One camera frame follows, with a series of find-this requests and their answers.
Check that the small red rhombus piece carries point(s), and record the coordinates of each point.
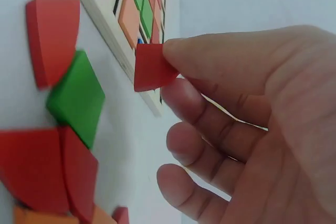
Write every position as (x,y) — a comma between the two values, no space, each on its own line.
(149,69)

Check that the wooden puzzle board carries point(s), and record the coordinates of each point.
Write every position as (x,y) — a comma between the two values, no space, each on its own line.
(105,24)

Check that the orange rhombus piece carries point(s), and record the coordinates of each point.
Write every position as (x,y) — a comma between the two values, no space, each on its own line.
(103,216)
(42,217)

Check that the group of inlaid coloured tiles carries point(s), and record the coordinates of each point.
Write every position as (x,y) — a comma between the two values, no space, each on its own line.
(136,6)

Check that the person's right hand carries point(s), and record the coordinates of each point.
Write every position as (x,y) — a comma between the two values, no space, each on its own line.
(275,129)

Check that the green rhombus piece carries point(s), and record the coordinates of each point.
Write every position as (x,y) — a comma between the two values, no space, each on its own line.
(76,98)

